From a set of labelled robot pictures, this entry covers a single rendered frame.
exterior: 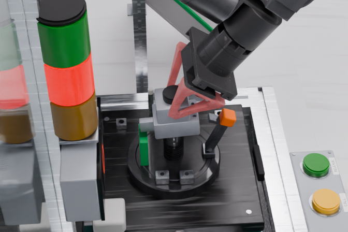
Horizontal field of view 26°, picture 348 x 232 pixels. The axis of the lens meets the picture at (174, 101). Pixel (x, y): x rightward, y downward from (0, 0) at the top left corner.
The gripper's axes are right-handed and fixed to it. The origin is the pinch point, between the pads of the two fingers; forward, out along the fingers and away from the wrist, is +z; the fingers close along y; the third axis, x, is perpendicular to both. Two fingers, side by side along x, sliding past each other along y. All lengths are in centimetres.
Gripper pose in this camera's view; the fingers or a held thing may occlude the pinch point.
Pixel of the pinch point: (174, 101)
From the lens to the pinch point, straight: 104.6
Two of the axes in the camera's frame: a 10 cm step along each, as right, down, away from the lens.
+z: -5.8, 6.0, 5.5
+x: 8.1, 3.6, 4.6
